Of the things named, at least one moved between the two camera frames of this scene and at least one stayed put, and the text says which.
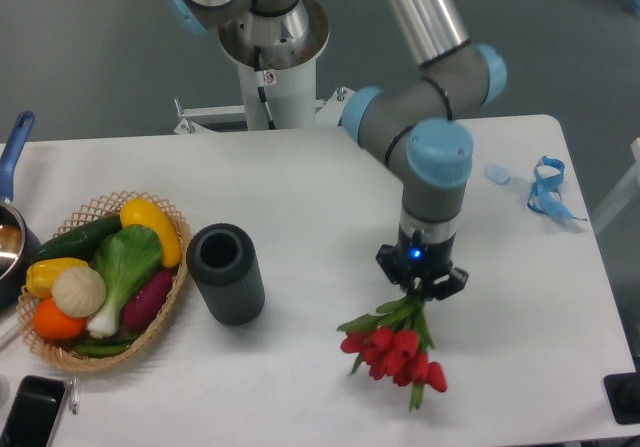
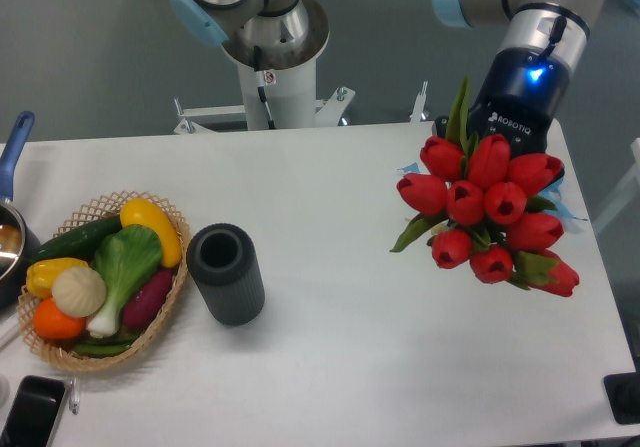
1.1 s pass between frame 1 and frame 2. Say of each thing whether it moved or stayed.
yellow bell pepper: stayed
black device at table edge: stayed
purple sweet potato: stayed
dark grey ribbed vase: stayed
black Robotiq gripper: moved
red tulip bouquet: moved
